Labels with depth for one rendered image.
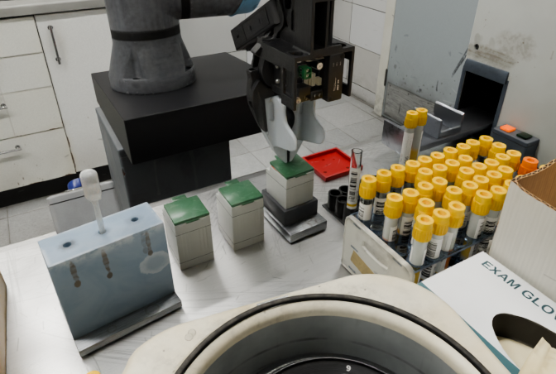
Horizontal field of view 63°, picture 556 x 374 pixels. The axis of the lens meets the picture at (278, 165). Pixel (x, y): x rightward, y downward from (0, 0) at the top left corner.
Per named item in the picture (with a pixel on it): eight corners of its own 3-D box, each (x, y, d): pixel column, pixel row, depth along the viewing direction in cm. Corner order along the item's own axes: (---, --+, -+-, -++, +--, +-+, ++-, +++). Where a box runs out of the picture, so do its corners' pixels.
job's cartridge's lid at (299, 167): (292, 153, 57) (293, 149, 56) (314, 171, 54) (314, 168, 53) (266, 161, 55) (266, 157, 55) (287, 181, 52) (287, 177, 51)
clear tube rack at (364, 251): (465, 209, 60) (478, 163, 56) (534, 255, 52) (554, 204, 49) (340, 263, 51) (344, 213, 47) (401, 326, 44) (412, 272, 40)
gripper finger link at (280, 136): (286, 187, 50) (287, 110, 45) (259, 163, 54) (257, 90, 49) (309, 179, 51) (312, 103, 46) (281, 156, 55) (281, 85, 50)
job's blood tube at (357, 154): (351, 214, 58) (357, 146, 53) (357, 220, 57) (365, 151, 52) (342, 218, 58) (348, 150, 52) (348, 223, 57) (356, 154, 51)
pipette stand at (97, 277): (155, 267, 50) (141, 194, 45) (182, 307, 46) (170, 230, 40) (61, 309, 45) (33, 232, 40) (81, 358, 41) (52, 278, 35)
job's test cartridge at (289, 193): (292, 194, 60) (293, 154, 57) (313, 213, 57) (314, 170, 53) (266, 204, 58) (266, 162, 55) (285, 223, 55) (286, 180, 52)
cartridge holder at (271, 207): (287, 194, 63) (287, 172, 61) (326, 229, 56) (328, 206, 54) (253, 206, 60) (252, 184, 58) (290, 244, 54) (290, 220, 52)
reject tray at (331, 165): (336, 151, 73) (336, 146, 73) (362, 170, 68) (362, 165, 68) (300, 161, 70) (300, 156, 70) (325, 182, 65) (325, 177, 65)
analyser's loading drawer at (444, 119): (470, 115, 80) (476, 88, 77) (502, 130, 75) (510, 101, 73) (381, 142, 72) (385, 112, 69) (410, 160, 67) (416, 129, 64)
